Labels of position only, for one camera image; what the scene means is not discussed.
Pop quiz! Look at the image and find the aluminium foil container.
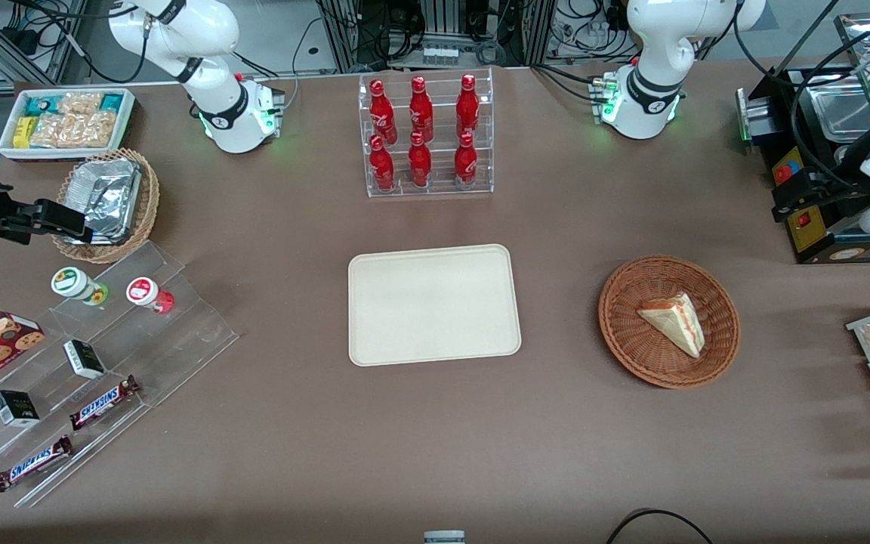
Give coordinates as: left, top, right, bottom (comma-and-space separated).
64, 158, 143, 245

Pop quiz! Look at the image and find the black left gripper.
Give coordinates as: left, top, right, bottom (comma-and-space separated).
772, 166, 849, 224

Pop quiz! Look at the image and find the beige rectangular tray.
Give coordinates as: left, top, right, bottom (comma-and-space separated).
348, 243, 523, 368

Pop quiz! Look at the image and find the black cable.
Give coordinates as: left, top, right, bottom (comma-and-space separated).
605, 508, 716, 544

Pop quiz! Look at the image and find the steel warmer pan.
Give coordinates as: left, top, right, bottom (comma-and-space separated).
811, 82, 870, 142

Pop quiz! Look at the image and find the Snickers bar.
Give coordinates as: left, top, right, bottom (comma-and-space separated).
0, 434, 75, 493
68, 375, 142, 432

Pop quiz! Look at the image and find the green lid cup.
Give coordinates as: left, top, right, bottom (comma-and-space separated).
51, 266, 110, 307

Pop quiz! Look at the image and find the red lid cup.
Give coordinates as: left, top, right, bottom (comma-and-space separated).
125, 277, 176, 315

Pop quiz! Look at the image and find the light wicker basket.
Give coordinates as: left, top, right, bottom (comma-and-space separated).
51, 148, 161, 264

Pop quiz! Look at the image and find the red cola bottle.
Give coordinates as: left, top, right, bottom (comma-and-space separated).
369, 79, 397, 143
409, 76, 435, 141
453, 131, 479, 190
369, 134, 396, 192
407, 131, 433, 189
455, 73, 480, 138

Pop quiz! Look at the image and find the clear acrylic stepped display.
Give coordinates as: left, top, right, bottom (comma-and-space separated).
0, 240, 240, 509

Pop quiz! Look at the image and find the triangular sandwich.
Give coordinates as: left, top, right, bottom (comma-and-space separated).
637, 292, 707, 360

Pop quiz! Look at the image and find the large clear cracker bag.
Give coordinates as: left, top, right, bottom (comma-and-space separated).
29, 111, 119, 149

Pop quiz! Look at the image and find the small black box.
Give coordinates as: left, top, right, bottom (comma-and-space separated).
0, 389, 42, 428
63, 338, 107, 381

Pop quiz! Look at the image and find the black food warmer machine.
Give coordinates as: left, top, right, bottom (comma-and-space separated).
737, 11, 870, 265

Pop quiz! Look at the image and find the clear acrylic bottle rack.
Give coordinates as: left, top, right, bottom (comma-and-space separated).
358, 67, 495, 199

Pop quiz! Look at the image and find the round brown wicker basket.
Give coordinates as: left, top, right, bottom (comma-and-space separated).
598, 255, 742, 391

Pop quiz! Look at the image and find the aluminium frame rack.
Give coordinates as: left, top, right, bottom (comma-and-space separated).
317, 0, 558, 73

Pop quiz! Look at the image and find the white plastic snack bin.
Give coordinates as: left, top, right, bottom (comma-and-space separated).
0, 88, 138, 164

